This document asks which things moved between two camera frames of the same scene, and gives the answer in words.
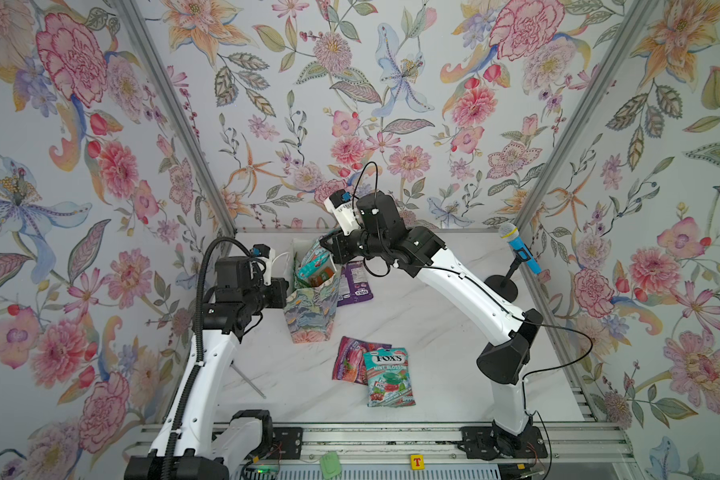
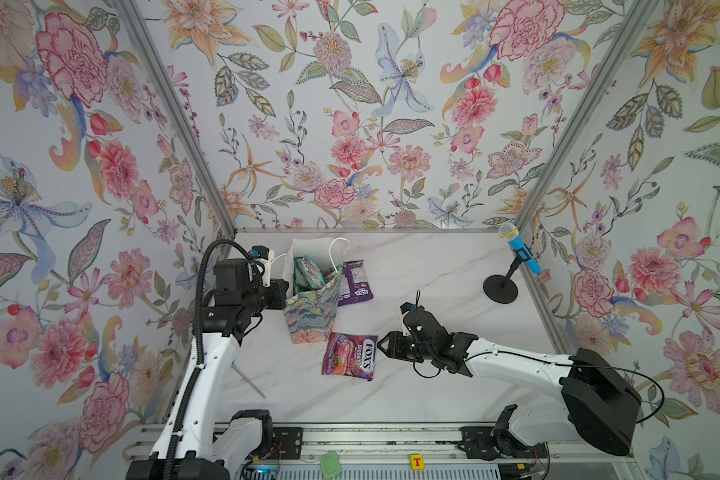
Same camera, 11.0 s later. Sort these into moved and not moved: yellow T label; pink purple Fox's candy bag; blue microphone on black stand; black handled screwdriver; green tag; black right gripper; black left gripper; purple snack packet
Moved: black right gripper; pink purple Fox's candy bag
Not moved: blue microphone on black stand; purple snack packet; yellow T label; green tag; black left gripper; black handled screwdriver
